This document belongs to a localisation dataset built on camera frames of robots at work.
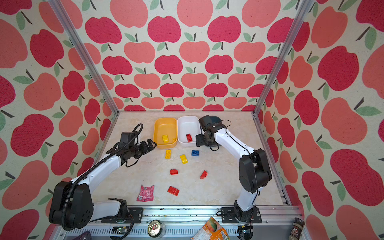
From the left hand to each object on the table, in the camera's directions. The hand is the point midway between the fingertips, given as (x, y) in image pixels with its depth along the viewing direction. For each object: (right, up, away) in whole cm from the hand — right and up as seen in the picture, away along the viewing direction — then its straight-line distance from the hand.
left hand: (154, 147), depth 88 cm
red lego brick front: (+13, -23, -7) cm, 27 cm away
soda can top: (+8, -30, -26) cm, 41 cm away
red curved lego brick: (+12, -15, +1) cm, 19 cm away
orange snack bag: (+32, -36, -19) cm, 52 cm away
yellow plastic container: (+4, +8, +16) cm, 18 cm away
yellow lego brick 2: (+4, +4, +15) cm, 16 cm away
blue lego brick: (+25, -5, +8) cm, 27 cm away
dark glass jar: (+71, -35, -20) cm, 82 cm away
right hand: (+31, +3, +2) cm, 32 cm away
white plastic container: (+20, +12, +22) cm, 32 cm away
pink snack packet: (-2, -24, -7) cm, 25 cm away
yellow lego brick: (+7, -6, +9) cm, 13 cm away
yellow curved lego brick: (+17, -8, +6) cm, 20 cm away
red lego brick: (+21, +5, +17) cm, 27 cm away
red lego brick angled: (+30, -16, -1) cm, 34 cm away
